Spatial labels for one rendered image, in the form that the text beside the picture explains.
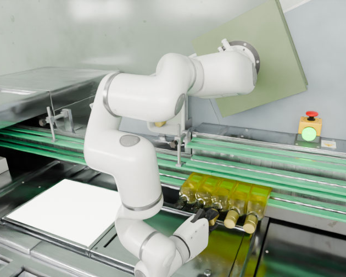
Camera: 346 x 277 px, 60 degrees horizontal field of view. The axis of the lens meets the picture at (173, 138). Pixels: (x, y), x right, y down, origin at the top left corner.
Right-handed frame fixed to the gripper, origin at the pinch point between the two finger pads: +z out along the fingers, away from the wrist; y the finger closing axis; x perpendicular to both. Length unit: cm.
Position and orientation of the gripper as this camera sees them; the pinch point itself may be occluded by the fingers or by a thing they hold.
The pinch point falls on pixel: (211, 220)
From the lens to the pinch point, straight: 93.8
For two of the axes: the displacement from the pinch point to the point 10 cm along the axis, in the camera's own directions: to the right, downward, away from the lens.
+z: 6.5, -3.0, 7.0
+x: -7.6, -2.4, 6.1
